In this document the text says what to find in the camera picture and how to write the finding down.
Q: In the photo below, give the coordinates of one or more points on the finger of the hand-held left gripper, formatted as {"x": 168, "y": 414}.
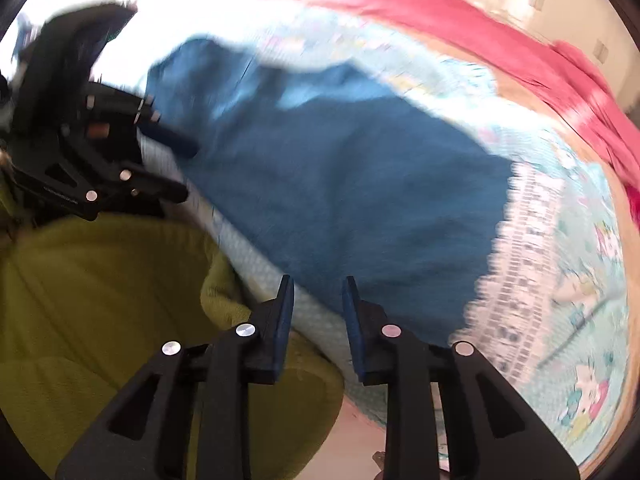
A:
{"x": 172, "y": 140}
{"x": 150, "y": 185}

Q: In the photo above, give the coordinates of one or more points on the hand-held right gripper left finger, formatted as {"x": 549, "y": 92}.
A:
{"x": 284, "y": 320}

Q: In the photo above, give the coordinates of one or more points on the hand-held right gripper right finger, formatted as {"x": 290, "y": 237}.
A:
{"x": 352, "y": 332}

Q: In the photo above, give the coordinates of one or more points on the blue denim pants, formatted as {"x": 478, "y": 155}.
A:
{"x": 350, "y": 185}

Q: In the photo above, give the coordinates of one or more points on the person's green fleece clothing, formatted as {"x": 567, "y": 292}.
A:
{"x": 100, "y": 285}

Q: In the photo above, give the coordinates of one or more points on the light blue cartoon bedsheet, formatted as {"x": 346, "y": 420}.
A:
{"x": 575, "y": 310}

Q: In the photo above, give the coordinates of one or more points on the pink blanket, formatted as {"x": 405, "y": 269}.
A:
{"x": 450, "y": 15}

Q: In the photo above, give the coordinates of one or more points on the white wall switch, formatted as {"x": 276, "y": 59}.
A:
{"x": 600, "y": 50}
{"x": 537, "y": 0}

